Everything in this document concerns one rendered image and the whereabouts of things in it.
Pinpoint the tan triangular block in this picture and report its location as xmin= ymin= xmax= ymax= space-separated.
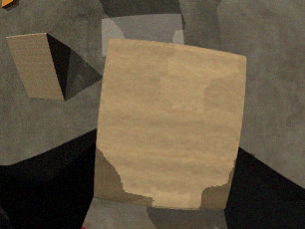
xmin=7 ymin=33 xmax=72 ymax=102

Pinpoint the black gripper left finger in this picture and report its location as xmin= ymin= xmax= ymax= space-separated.
xmin=0 ymin=128 xmax=97 ymax=229

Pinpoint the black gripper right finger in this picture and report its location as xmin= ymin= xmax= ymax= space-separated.
xmin=224 ymin=146 xmax=305 ymax=229

